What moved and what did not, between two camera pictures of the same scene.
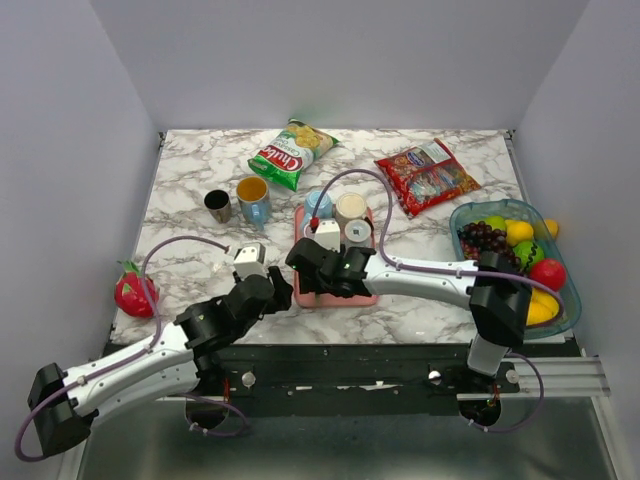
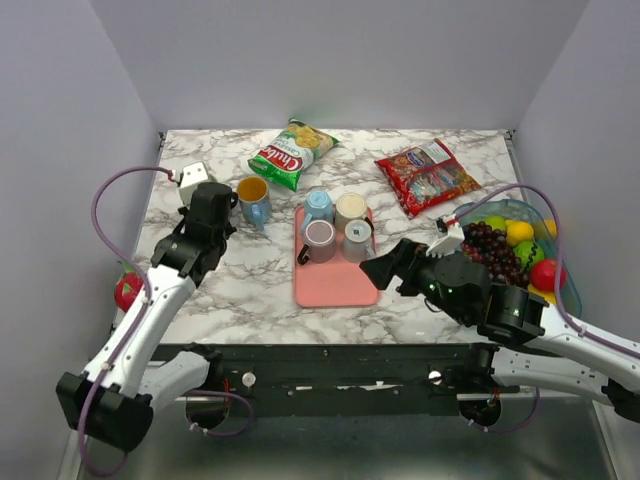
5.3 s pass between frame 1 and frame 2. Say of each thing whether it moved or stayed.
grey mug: stayed
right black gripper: moved
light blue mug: stayed
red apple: stayed
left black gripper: moved
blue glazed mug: stayed
